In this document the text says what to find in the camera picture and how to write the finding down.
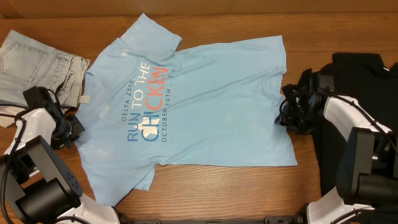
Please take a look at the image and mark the light blue printed t-shirt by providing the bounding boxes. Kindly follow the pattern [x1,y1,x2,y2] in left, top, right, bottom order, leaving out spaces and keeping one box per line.
[76,15,297,206]

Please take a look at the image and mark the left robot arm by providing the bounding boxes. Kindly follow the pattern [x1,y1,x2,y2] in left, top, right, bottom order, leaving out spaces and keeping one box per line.
[1,86,122,223]

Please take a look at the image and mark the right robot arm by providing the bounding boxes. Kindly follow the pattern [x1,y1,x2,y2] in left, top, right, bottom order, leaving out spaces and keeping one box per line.
[275,69,397,223]

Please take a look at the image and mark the folded white cloth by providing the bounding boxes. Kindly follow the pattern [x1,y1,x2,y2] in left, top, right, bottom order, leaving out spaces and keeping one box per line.
[0,105,25,129]

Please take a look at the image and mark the black garment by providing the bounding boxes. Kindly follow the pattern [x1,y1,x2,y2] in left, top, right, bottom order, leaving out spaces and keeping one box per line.
[310,53,397,197]

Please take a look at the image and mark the folded light denim shorts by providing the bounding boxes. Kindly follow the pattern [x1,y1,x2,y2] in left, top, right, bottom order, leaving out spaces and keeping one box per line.
[1,30,90,107]

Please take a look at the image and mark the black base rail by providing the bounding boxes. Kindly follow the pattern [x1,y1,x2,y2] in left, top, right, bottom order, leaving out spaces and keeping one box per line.
[118,212,308,224]

